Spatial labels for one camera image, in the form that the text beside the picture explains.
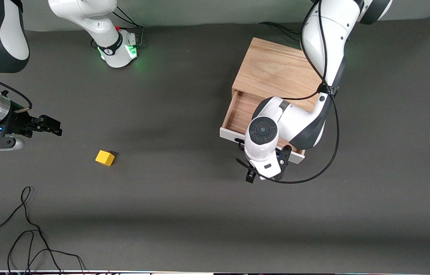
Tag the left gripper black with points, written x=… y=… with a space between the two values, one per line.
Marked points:
x=249 y=179

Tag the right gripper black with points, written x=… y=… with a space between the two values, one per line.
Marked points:
x=18 y=123

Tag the wooden drawer with white front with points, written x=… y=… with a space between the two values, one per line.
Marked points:
x=239 y=114

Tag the yellow wooden cube block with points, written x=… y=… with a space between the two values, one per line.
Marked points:
x=104 y=157

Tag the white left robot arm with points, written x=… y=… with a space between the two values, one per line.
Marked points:
x=314 y=30

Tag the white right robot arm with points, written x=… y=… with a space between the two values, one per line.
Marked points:
x=85 y=15

